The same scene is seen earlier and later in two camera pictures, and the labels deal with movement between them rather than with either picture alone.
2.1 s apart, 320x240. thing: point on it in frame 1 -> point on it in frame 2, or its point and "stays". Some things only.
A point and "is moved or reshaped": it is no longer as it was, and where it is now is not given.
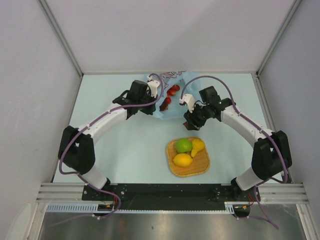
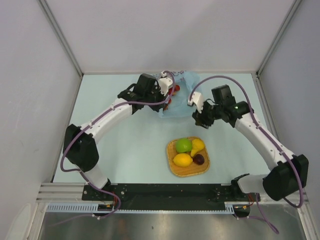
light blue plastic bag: (189, 83) is moved or reshaped
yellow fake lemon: (182, 160) stays
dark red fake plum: (186, 124) -> (198, 159)
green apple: (183, 145) stays
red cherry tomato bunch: (171, 91) stays
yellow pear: (197, 144) stays
